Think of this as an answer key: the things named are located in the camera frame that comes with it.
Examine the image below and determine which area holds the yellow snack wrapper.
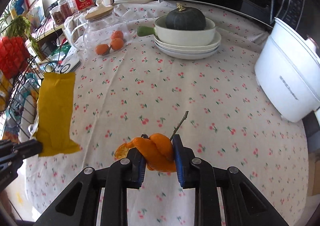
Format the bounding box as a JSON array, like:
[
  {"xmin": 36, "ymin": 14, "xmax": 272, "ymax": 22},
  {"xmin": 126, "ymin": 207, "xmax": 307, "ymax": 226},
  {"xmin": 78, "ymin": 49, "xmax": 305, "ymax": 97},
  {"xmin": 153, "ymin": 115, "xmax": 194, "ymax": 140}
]
[{"xmin": 36, "ymin": 72, "xmax": 80, "ymax": 157}]

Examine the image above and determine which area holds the orange peel with stem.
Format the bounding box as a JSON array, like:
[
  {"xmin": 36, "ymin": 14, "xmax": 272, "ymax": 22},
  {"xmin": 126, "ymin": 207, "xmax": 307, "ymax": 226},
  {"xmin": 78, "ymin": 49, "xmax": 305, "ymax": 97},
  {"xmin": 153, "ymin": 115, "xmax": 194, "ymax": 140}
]
[{"xmin": 115, "ymin": 111, "xmax": 189, "ymax": 172}]

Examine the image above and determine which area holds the cherry print tablecloth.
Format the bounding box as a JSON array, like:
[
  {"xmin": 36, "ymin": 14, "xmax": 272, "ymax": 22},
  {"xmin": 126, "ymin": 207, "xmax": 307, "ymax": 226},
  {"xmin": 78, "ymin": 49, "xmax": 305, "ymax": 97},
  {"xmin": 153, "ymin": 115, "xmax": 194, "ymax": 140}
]
[{"xmin": 25, "ymin": 2, "xmax": 308, "ymax": 225}]

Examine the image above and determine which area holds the white electric cooking pot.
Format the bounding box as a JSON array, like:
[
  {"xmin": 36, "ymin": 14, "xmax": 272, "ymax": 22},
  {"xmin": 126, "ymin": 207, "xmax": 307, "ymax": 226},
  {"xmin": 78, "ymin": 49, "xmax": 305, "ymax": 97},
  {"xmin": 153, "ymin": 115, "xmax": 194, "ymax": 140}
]
[{"xmin": 254, "ymin": 18, "xmax": 319, "ymax": 123}]

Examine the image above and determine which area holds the orange tangerine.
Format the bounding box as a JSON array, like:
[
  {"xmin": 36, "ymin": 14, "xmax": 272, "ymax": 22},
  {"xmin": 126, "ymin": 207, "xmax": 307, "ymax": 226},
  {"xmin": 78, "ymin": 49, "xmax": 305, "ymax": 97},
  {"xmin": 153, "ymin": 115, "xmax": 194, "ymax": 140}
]
[
  {"xmin": 95, "ymin": 44, "xmax": 110, "ymax": 56},
  {"xmin": 110, "ymin": 38, "xmax": 124, "ymax": 51},
  {"xmin": 111, "ymin": 30, "xmax": 124, "ymax": 40}
]

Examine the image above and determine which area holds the glass jar wooden lid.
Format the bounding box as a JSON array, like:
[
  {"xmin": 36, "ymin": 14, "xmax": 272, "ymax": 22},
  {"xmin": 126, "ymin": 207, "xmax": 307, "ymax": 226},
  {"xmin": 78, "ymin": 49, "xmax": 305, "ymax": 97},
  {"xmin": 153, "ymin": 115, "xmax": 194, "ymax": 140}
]
[{"xmin": 71, "ymin": 4, "xmax": 129, "ymax": 54}]

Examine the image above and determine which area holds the dark green pumpkin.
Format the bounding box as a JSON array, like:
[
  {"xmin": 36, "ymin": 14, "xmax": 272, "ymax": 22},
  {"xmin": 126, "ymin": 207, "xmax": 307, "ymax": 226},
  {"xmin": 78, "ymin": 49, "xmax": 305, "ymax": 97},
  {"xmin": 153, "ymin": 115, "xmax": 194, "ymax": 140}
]
[{"xmin": 165, "ymin": 3, "xmax": 206, "ymax": 31}]

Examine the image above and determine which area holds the black wire rack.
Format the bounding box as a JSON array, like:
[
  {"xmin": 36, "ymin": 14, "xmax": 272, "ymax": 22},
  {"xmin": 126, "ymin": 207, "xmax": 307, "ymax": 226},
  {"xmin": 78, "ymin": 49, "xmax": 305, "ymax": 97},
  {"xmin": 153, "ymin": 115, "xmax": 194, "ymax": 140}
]
[{"xmin": 1, "ymin": 57, "xmax": 43, "ymax": 143}]

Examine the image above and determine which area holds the white bowl green handle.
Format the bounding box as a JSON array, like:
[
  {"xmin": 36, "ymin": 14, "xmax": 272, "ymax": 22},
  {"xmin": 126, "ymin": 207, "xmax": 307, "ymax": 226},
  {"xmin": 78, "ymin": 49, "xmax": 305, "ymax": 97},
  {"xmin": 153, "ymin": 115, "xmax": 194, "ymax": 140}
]
[{"xmin": 137, "ymin": 15, "xmax": 216, "ymax": 46}]

